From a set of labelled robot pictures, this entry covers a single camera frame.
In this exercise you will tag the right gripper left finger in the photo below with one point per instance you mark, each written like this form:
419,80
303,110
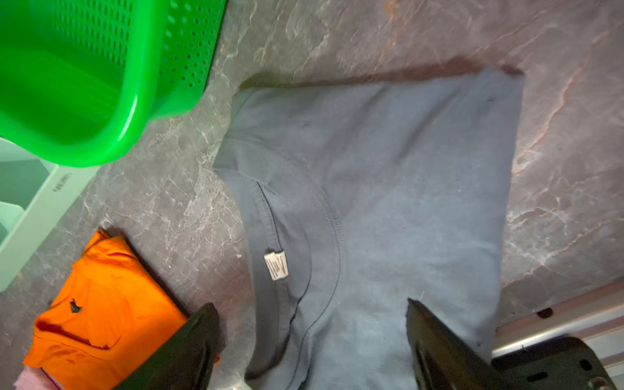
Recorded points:
186,360

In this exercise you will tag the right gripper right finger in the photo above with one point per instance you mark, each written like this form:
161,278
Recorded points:
441,359

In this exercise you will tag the orange t-shirt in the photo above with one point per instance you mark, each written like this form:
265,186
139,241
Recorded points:
109,317

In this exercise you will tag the grey-blue t-shirt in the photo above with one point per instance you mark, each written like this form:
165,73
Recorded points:
356,199

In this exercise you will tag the green plastic basket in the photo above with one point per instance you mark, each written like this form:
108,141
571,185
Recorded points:
80,80

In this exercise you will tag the pink t-shirt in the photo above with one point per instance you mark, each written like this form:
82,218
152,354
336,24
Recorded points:
32,378

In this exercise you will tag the mint green file organizer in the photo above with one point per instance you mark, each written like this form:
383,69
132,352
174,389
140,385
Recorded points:
35,195

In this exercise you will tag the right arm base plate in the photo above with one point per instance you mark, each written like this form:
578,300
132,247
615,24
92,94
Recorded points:
563,363

